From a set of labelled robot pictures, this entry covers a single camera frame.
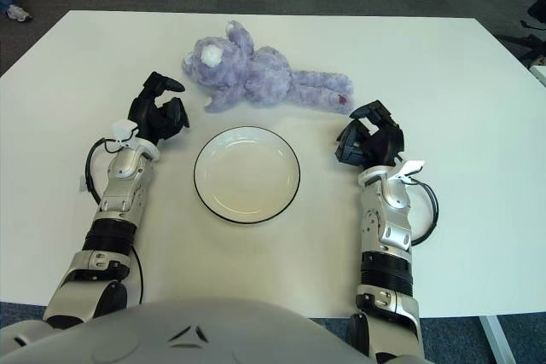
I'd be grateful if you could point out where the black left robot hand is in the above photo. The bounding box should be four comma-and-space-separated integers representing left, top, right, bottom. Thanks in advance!
126, 70, 192, 147

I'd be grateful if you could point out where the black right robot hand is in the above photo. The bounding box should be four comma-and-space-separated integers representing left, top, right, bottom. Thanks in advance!
334, 100, 405, 168

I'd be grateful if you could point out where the purple plush teddy bear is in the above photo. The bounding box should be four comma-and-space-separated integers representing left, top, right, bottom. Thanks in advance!
181, 19, 356, 116

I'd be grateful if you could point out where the white plate black rim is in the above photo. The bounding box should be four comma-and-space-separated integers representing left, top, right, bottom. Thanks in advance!
193, 125, 302, 225

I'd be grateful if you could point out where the white sneaker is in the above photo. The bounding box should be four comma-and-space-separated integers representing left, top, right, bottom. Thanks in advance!
6, 4, 33, 23

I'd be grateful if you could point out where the black office chair base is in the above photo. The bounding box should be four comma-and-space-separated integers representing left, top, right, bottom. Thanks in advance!
494, 0, 546, 71

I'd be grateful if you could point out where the silver robot torso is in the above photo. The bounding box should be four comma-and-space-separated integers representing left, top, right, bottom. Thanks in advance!
0, 298, 372, 364

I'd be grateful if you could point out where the white table leg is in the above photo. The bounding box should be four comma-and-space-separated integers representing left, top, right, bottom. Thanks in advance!
477, 315, 520, 364

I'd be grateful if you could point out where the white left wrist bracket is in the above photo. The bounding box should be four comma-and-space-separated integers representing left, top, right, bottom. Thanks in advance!
111, 120, 161, 160

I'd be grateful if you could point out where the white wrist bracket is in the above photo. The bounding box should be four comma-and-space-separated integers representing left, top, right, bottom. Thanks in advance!
357, 159, 427, 182
111, 120, 161, 160

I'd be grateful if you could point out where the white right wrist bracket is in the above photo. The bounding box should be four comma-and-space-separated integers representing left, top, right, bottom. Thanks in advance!
357, 159, 427, 182

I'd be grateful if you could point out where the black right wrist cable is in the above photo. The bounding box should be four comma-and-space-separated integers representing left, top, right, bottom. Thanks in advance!
404, 176, 439, 248

